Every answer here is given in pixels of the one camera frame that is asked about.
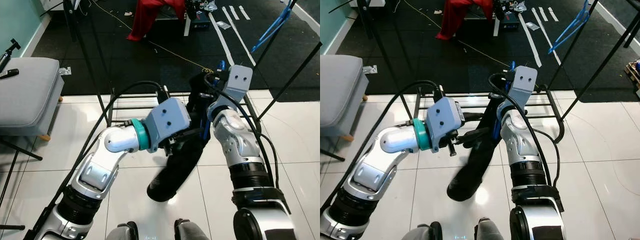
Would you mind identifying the black metal clothes rack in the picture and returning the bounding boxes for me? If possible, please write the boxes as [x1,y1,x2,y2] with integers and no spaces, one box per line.
[327,0,640,146]
[50,0,321,136]

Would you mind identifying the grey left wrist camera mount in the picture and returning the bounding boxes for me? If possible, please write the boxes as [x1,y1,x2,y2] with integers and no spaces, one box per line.
[425,96,466,153]
[145,97,192,153]

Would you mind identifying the grey robot right foot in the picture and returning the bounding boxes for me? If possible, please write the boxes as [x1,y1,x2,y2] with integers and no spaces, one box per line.
[174,218,211,240]
[475,217,506,240]

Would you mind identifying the red cloth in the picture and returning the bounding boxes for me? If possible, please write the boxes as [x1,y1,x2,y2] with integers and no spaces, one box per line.
[435,0,495,41]
[126,0,187,42]

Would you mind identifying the grey upholstered ottoman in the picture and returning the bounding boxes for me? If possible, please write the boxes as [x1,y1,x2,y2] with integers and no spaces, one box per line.
[320,54,369,139]
[0,56,65,142]

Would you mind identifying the black rubber floor mat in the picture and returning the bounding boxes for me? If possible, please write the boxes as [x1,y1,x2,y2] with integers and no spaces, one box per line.
[337,0,640,103]
[30,0,321,103]

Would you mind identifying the black selfie stick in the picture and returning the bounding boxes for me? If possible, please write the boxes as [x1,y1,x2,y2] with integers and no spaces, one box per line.
[0,39,22,72]

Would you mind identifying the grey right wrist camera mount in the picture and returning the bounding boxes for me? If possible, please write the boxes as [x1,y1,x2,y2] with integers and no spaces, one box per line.
[219,64,254,108]
[505,64,538,108]

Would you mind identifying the small wooden pallet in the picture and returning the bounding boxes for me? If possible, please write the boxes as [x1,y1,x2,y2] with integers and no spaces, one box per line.
[625,60,640,92]

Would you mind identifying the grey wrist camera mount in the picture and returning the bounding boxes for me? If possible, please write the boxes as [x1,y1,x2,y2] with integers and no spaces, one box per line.
[219,64,254,108]
[145,97,192,153]
[505,64,538,108]
[425,96,466,153]

